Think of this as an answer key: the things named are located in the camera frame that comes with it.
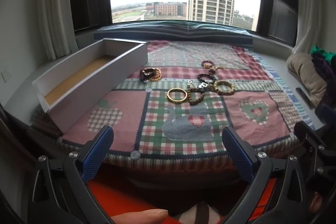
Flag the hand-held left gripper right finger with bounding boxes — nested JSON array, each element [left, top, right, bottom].
[[222, 126, 313, 224]]

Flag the person's left hand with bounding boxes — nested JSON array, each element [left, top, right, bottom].
[[110, 209, 168, 224]]

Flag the long white drawer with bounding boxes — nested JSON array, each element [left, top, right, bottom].
[[32, 38, 149, 135]]

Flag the flat black bar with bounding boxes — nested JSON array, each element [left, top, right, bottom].
[[295, 87, 315, 109]]

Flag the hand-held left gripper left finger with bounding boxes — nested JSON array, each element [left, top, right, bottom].
[[31, 125, 114, 224]]

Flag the gold bangle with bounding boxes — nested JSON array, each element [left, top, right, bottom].
[[167, 88, 188, 103]]

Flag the patchwork plaid blanket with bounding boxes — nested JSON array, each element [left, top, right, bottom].
[[30, 40, 319, 170]]

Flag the orange bead necklace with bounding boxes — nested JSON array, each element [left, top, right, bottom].
[[147, 68, 162, 82]]

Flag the white curtain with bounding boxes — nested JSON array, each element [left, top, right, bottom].
[[37, 0, 79, 60], [290, 0, 336, 54]]

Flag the tan large bead bracelet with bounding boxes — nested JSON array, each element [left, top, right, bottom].
[[213, 81, 236, 95]]

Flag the black bead bracelet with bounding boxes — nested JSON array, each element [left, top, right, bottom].
[[197, 73, 218, 85]]

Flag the green cloth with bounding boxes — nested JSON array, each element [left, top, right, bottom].
[[310, 45, 336, 62]]

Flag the beige cloth bundle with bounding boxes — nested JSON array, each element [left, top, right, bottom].
[[286, 52, 328, 109]]

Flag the silver metal clasp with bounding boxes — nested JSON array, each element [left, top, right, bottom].
[[187, 80, 209, 90]]

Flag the striped cloth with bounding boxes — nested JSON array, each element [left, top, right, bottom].
[[171, 202, 225, 224]]

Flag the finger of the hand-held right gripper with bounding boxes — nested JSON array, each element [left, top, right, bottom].
[[315, 104, 336, 125], [294, 121, 328, 153]]

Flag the person's right hand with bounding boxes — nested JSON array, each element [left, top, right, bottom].
[[309, 191, 326, 214]]

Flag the dark purple cloth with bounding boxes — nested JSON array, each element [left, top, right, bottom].
[[311, 53, 336, 83]]

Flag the red bead charm bracelet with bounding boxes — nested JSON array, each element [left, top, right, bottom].
[[201, 60, 223, 72]]

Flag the brown wooden bead bracelet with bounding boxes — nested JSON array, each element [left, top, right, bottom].
[[187, 88, 205, 106]]

